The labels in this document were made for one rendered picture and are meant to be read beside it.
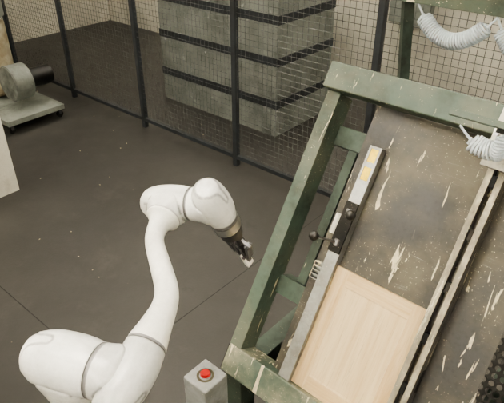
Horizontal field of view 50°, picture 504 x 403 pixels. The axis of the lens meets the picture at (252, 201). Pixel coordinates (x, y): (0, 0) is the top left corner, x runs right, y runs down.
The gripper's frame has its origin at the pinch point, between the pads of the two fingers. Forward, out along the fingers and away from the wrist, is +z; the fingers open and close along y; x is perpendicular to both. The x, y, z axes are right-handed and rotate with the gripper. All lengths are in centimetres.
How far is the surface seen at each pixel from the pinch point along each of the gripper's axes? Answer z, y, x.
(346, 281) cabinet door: 29.9, -22.5, -19.5
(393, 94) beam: -13, -15, -74
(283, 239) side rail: 25.9, 7.5, -22.0
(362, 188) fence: 10, -15, -48
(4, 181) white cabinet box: 152, 345, -2
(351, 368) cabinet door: 44, -36, 4
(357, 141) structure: 9, -3, -66
